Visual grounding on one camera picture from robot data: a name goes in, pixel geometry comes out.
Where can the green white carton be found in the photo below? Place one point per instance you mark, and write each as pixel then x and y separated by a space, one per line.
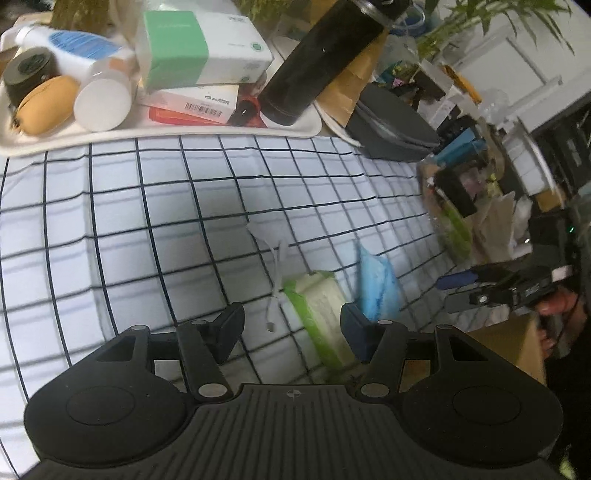
pixel 184 50

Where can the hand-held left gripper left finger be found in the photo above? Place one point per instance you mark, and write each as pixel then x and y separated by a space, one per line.
pixel 228 330

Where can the orange yellow packet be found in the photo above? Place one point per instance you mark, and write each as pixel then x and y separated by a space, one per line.
pixel 461 83

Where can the bamboo plant in glass vase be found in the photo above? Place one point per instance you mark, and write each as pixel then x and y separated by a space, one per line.
pixel 258 7
pixel 480 9
pixel 78 11

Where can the blue packet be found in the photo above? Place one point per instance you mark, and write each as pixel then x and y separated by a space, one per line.
pixel 376 286

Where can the grey zip case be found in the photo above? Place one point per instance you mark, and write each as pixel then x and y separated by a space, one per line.
pixel 392 124

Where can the blue box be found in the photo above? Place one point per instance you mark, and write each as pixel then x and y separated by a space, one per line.
pixel 457 150

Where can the black water bottle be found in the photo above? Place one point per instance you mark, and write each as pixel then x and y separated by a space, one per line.
pixel 304 69

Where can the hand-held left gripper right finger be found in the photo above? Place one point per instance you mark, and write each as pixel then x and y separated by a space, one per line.
pixel 355 332

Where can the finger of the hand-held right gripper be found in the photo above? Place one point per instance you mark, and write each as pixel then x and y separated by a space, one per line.
pixel 457 278
pixel 480 299

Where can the pink white flat box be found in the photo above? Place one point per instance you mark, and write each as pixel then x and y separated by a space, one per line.
pixel 184 99

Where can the tan pouch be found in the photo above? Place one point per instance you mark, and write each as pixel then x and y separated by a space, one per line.
pixel 46 104

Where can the brown paper bag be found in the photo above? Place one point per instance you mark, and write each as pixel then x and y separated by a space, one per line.
pixel 351 87

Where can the green and white packet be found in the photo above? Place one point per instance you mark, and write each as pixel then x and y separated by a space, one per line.
pixel 318 314

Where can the white black checked tablecloth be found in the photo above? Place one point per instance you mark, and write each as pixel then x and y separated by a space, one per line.
pixel 115 230

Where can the brown cardboard box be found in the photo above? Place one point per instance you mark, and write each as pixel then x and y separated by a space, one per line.
pixel 508 341

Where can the black shelving rack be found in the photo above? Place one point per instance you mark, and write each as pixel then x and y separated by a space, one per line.
pixel 568 147

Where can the black tape roll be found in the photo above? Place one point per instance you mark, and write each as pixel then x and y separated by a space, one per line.
pixel 27 69

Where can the person's right hand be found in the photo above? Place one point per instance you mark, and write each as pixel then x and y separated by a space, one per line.
pixel 551 307

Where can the white bottle blue label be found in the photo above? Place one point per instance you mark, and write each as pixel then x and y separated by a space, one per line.
pixel 74 46

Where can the white panelled door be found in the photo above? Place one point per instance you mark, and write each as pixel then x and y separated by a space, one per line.
pixel 508 60

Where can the black red small gadget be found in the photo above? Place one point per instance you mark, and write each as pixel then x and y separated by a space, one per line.
pixel 247 110

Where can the white frosted jar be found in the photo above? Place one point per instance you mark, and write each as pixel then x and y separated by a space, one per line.
pixel 101 104

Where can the cream plastic tray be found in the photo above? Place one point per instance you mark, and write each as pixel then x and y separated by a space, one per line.
pixel 138 134

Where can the small black box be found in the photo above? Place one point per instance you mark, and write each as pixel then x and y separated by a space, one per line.
pixel 455 191

